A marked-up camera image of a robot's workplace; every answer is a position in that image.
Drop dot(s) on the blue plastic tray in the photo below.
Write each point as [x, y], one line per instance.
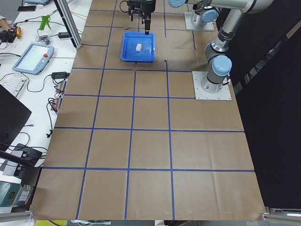
[129, 42]

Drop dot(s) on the black power adapter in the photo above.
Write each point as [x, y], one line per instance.
[63, 35]

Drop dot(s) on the teach pendant tablet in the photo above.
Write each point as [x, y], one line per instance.
[34, 59]

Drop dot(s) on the black smartphone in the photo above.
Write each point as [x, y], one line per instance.
[26, 8]

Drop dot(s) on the brown paper table cover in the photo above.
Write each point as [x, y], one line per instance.
[132, 142]

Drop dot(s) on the white keyboard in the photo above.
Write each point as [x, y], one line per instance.
[15, 83]

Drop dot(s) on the black monitor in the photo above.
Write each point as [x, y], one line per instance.
[13, 117]

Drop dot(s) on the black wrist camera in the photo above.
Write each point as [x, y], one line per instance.
[134, 8]

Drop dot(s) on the aluminium frame post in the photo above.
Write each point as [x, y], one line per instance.
[65, 13]

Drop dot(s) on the green handled reach grabber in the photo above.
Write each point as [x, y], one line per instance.
[45, 21]

